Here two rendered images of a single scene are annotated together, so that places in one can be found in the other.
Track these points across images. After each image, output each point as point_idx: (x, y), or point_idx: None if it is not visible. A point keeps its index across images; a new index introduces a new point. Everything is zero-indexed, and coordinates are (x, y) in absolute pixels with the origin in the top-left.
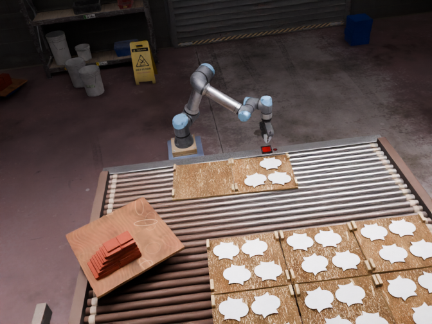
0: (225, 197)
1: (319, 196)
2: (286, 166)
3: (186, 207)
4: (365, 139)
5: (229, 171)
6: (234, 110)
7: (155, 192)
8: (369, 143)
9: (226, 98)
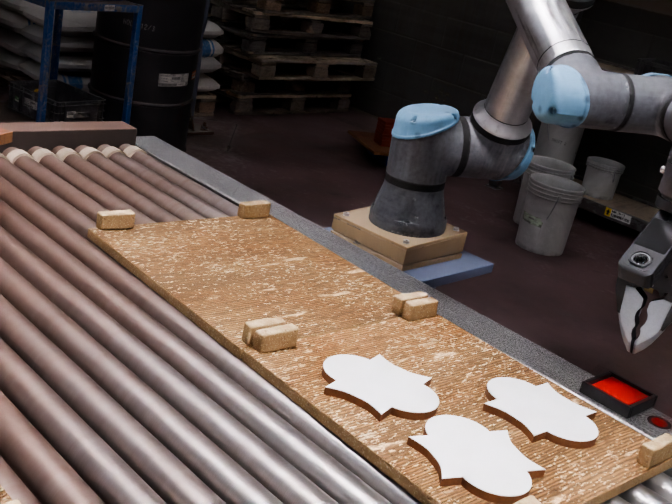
0: (206, 338)
1: None
2: (589, 468)
3: (71, 268)
4: None
5: (364, 317)
6: (540, 58)
7: None
8: None
9: (550, 2)
